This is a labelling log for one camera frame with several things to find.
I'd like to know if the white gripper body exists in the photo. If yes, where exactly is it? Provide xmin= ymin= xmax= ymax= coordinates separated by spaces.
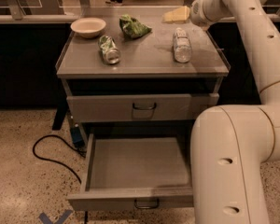
xmin=189 ymin=0 xmax=213 ymax=30

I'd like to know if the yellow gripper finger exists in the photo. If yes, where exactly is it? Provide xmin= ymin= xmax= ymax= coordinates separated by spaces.
xmin=162 ymin=6 xmax=190 ymax=23

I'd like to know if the clear plastic water bottle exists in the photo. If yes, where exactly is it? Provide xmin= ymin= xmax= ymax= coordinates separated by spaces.
xmin=173 ymin=28 xmax=192 ymax=63

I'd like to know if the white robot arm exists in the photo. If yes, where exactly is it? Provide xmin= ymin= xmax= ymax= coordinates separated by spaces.
xmin=189 ymin=0 xmax=280 ymax=224

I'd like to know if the grey drawer cabinet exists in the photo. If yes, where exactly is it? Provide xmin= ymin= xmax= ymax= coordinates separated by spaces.
xmin=54 ymin=6 xmax=231 ymax=142

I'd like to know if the closed upper grey drawer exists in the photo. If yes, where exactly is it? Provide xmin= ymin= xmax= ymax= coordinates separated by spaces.
xmin=67 ymin=93 xmax=219 ymax=122

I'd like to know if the open middle grey drawer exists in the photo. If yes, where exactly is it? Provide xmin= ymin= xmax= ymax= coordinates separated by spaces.
xmin=67 ymin=133 xmax=193 ymax=211

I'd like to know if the green chip bag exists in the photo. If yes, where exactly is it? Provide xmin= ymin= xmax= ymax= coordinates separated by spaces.
xmin=119 ymin=14 xmax=152 ymax=39

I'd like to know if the green soda can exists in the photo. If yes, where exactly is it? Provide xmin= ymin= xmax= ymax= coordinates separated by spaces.
xmin=98 ymin=35 xmax=120 ymax=64

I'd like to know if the white bowl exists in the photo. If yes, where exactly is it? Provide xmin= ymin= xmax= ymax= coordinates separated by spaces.
xmin=71 ymin=18 xmax=106 ymax=38

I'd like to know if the blue power adapter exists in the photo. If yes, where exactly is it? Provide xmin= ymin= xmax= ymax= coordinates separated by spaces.
xmin=70 ymin=124 xmax=85 ymax=148

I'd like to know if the blue tape cross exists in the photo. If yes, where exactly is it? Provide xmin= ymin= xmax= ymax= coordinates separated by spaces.
xmin=37 ymin=208 xmax=74 ymax=224

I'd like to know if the black cable on floor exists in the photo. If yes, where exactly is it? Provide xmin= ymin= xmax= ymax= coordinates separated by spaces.
xmin=32 ymin=134 xmax=87 ymax=185

